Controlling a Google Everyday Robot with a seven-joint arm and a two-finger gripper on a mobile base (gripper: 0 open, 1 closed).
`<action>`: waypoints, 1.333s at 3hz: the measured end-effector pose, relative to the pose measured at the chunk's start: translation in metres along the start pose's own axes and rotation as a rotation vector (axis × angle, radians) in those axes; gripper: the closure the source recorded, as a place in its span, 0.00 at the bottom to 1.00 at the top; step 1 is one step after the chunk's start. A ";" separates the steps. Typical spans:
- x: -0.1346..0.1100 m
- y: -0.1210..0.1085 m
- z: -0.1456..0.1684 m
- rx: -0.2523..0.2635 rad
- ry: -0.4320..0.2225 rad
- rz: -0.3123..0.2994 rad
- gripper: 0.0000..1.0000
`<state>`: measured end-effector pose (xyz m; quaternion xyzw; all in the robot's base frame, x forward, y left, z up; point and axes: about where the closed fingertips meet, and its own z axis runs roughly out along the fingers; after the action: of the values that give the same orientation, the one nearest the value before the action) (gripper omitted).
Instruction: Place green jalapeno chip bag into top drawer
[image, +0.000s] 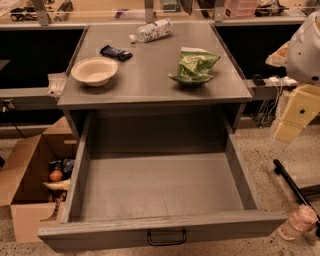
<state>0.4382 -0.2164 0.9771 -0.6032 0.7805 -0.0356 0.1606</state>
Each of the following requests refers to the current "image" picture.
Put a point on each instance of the clear plastic water bottle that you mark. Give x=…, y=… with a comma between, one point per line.
x=152, y=31

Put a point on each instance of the blue snack bag in box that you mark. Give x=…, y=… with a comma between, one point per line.
x=65, y=165

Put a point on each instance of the black metal drawer handle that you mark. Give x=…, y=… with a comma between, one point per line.
x=166, y=238

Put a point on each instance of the black power adapter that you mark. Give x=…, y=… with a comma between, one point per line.
x=258, y=80

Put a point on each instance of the dark blue snack bar wrapper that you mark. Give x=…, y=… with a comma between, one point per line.
x=116, y=53

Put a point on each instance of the black tool on back shelf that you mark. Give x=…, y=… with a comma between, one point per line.
x=64, y=11

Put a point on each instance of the brown cardboard box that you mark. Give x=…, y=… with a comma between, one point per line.
x=22, y=180

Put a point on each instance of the open grey top drawer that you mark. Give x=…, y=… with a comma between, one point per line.
x=135, y=174

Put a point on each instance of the black metal stand leg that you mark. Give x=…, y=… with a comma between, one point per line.
x=302, y=194

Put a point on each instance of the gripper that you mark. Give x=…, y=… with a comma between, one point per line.
x=306, y=58

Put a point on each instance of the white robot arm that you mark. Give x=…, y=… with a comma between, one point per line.
x=300, y=56

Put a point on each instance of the pink plastic storage bin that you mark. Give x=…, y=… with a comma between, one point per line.
x=240, y=8

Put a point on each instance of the white bracket on left ledge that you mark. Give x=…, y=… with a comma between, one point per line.
x=57, y=82

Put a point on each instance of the orange fruit in box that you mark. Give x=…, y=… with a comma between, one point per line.
x=56, y=176

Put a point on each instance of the grey cabinet with counter top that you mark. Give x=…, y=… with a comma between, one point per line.
x=143, y=81

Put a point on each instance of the white paper bowl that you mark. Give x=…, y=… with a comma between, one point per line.
x=95, y=71

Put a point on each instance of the white power strip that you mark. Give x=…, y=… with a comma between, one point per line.
x=282, y=81

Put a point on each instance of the green jalapeno chip bag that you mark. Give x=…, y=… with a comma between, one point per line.
x=194, y=66

